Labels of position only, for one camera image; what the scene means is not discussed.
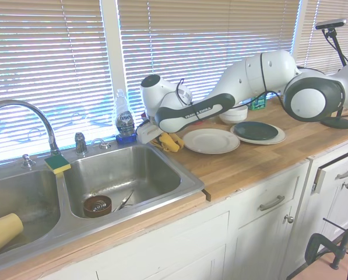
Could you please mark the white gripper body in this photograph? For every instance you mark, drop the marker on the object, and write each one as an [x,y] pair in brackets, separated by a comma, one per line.
[147,134]

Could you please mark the yellow cloth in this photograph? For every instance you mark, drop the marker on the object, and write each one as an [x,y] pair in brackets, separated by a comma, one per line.
[170,144]

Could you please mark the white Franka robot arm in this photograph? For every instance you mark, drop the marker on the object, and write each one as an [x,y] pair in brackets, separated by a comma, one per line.
[249,76]

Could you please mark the white plate gold rim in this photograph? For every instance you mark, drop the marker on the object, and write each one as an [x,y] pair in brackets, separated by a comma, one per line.
[211,141]

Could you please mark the dark teal plate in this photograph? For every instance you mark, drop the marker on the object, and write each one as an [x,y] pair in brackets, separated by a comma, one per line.
[255,130]

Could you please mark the dark plate on white plate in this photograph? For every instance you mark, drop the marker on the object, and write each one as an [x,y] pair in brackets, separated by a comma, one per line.
[278,138]

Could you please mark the clear dish soap bottle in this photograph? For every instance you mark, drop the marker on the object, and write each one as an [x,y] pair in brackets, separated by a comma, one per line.
[125,122]

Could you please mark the stainless steel double sink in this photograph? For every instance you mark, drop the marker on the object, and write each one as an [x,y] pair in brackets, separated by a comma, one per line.
[118,175]

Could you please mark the metal tongs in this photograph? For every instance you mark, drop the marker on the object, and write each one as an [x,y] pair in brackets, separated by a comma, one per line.
[126,199]

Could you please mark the metal whisk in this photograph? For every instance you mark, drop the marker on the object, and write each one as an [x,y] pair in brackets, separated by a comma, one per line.
[100,205]

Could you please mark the white bowl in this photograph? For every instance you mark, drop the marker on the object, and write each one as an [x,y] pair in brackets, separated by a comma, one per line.
[235,116]

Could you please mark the brown bowl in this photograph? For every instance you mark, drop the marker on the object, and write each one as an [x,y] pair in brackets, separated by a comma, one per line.
[89,208]

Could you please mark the white window blind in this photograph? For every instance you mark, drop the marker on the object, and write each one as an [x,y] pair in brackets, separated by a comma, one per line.
[176,43]
[307,43]
[45,58]

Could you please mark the yellow green sponge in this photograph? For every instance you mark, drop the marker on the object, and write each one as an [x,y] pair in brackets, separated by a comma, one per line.
[57,164]

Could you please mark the chrome gooseneck faucet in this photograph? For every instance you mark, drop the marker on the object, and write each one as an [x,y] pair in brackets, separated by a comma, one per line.
[47,122]

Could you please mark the green printed box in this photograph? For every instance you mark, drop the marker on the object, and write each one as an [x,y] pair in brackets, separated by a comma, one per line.
[256,102]

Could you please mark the white cabinet drawer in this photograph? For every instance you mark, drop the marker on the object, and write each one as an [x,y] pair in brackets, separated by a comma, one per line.
[249,186]
[337,163]

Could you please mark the white cabinet door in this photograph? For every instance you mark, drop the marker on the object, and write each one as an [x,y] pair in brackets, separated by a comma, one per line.
[176,251]
[340,210]
[261,248]

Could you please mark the chrome soap dispenser knob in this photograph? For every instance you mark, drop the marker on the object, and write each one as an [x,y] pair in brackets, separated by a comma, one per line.
[27,161]

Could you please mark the yellow plastic cup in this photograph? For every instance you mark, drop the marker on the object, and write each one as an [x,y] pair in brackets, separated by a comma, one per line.
[1,233]

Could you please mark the dark green clamp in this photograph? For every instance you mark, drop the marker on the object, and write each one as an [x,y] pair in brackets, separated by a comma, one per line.
[310,248]

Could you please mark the black camera stand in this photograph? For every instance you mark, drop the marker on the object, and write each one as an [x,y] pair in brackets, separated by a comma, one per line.
[337,122]

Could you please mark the black stereo camera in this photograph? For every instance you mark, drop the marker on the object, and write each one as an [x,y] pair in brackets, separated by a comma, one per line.
[331,24]

